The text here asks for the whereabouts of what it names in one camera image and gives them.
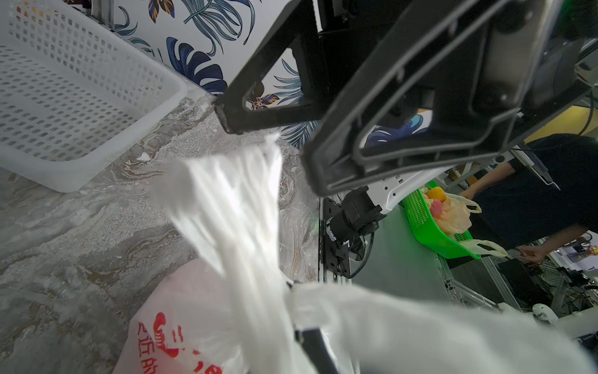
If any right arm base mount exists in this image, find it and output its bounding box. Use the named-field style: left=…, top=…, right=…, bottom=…
left=319, top=186, right=386, bottom=279

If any white plastic basket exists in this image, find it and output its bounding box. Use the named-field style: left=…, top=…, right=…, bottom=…
left=1, top=1, right=187, bottom=193

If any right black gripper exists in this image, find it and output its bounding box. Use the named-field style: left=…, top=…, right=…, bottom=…
left=302, top=1, right=597, bottom=196

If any green plastic basket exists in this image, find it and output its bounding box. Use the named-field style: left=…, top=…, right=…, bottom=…
left=402, top=180, right=481, bottom=260

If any white plastic bag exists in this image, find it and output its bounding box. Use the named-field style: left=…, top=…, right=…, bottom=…
left=115, top=135, right=597, bottom=373

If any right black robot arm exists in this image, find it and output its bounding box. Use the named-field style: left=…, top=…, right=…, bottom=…
left=215, top=1, right=597, bottom=211

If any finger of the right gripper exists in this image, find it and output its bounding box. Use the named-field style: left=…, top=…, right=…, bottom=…
left=214, top=1, right=327, bottom=135

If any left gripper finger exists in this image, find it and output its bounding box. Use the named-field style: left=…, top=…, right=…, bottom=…
left=295, top=329, right=338, bottom=374

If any person in black shirt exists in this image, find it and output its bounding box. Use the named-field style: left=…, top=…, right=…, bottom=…
left=461, top=133, right=597, bottom=263

